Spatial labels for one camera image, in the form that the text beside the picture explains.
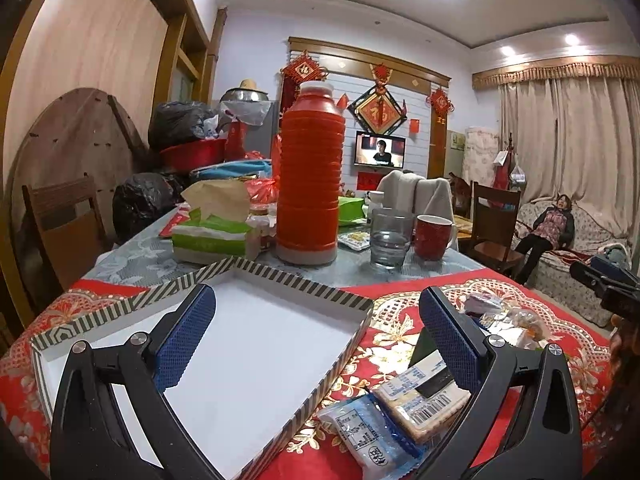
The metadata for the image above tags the red basin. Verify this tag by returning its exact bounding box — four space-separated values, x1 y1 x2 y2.
160 138 227 172

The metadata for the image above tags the red thermos flask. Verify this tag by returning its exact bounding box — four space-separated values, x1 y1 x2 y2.
277 81 346 266

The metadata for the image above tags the round wooden tabletop leaning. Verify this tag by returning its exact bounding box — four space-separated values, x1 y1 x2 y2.
8 88 146 242

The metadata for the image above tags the green box on table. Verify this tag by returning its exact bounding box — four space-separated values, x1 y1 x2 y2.
338 196 364 226

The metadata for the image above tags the sofa with floral cover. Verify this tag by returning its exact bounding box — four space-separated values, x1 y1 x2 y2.
526 204 631 328

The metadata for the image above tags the black garbage bag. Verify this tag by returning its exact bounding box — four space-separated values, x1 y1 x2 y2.
148 101 218 153
112 172 181 242

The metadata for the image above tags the red-banded cracker pack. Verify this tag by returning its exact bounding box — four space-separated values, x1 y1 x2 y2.
373 350 472 444

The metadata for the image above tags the striped white shallow box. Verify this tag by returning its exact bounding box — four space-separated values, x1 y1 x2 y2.
30 257 373 479

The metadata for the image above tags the red mug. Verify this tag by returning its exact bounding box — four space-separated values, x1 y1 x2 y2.
414 214 457 261

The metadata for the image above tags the clear drinking glass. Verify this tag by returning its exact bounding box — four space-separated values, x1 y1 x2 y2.
370 208 414 270

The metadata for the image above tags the red chinese knot left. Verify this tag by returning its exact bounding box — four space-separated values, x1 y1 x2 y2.
280 51 328 114

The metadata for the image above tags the grey garment on chair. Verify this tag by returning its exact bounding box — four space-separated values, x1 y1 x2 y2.
376 170 454 221

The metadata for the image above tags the green tissue pack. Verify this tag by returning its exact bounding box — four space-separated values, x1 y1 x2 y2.
170 180 262 264

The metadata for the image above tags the black garbage bag lower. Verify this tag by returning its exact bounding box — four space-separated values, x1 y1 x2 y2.
112 172 181 242

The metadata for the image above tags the wooden chair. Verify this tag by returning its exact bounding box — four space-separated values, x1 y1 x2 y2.
468 182 524 274
22 174 108 290

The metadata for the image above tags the wall television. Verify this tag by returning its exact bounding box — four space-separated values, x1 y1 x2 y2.
354 131 407 169

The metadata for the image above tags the beige curtain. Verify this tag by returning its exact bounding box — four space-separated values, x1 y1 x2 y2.
472 55 639 242

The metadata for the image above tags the wooden chair right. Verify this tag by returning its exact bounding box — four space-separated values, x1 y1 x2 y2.
468 182 524 274

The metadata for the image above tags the black garbage bag upper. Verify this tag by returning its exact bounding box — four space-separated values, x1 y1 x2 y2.
148 101 218 153

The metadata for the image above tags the wooden chair left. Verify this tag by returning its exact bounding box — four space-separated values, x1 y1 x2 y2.
22 174 108 290

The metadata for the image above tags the diamond fu wall decoration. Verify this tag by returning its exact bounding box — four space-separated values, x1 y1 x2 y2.
347 86 408 136

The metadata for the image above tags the seated person on sofa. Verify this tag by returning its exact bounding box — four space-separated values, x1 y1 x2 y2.
515 194 575 285

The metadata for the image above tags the blue white snack packet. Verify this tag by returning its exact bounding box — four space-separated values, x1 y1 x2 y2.
317 393 425 479

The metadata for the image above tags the steel pot on fridge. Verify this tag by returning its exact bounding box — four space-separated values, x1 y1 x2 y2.
220 78 269 102

